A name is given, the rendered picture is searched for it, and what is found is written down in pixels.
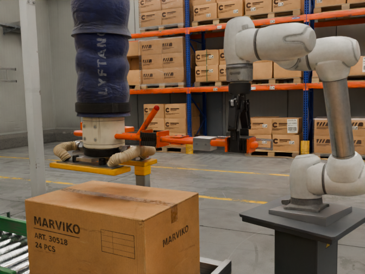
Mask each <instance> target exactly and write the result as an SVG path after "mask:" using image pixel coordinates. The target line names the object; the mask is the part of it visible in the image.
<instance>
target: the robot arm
mask: <svg viewBox="0 0 365 274"><path fill-rule="evenodd" d="M360 55H361V54H360V47H359V44H358V42H357V40H355V39H353V38H350V37H346V36H331V37H327V38H320V39H316V34H315V32H314V30H313V29H312V28H311V27H310V26H308V25H306V24H302V23H284V24H276V25H272V26H268V27H264V28H255V26H254V23H253V22H252V20H251V19H250V18H249V17H246V16H241V17H235V18H232V19H230V20H229V21H228V22H227V24H226V28H225V33H224V57H225V61H226V81H227V82H230V83H229V84H228V90H229V94H230V95H233V98H232V99H230V100H229V117H228V131H229V132H230V151H231V152H239V151H240V135H248V136H249V129H251V123H250V107H249V105H250V100H249V99H247V98H246V94H250V93H251V83H250V81H253V62H256V61H260V60H270V61H273V62H275V63H276V64H278V65H279V66H280V67H282V68H283V69H285V70H290V71H316V73H317V75H318V77H319V79H320V80H321V81H322V83H323V91H324V99H325V107H326V114H327V120H328V128H329V135H330V143H331V151H332V154H331V155H330V156H329V157H328V162H327V164H326V163H322V162H321V159H320V157H318V156H317V155H315V154H302V155H297V156H296V157H295V158H294V160H293V161H292V164H291V168H290V192H291V198H290V199H284V200H282V201H281V203H282V204H284V205H285V206H284V209H285V210H299V211H309V212H314V213H320V211H321V210H323V209H324V208H326V207H329V203H324V202H323V200H322V195H326V194H327V195H335V196H359V195H364V194H365V163H364V161H363V159H362V157H361V156H360V155H359V154H358V153H357V152H356V151H355V147H354V138H353V129H352V123H351V114H350V102H349V92H348V83H347V76H348V75H349V73H350V68H351V66H354V65H356V64H357V63H358V61H359V59H360ZM239 121H240V122H241V127H242V129H240V131H238V125H239Z"/></svg>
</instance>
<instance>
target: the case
mask: <svg viewBox="0 0 365 274"><path fill-rule="evenodd" d="M25 209H26V225H27V242H28V258H29V274H200V247H199V193H197V192H189V191H180V190H171V189H162V188H152V187H147V186H138V185H129V184H120V183H110V182H101V181H96V180H92V181H89V182H85V183H81V184H78V185H74V186H71V187H68V188H64V189H60V190H57V191H53V192H49V193H46V194H43V195H39V196H35V197H32V198H28V199H26V200H25Z"/></svg>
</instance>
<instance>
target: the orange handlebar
mask: <svg viewBox="0 0 365 274"><path fill-rule="evenodd" d="M134 130H135V128H134V127H127V126H125V133H122V134H115V139H122V140H137V141H139V140H140V135H136V133H127V132H134ZM73 134H74V135H75V136H83V130H76V131H74V132H73ZM188 136H189V135H174V136H170V135H166V136H161V137H160V142H166V143H170V145H184V144H189V145H193V137H188ZM210 145H211V146H219V147H225V139H216V140H211V142H210ZM258 146H259V143H258V142H256V141H254V142H251V144H250V148H251V149H253V148H257V147H258Z"/></svg>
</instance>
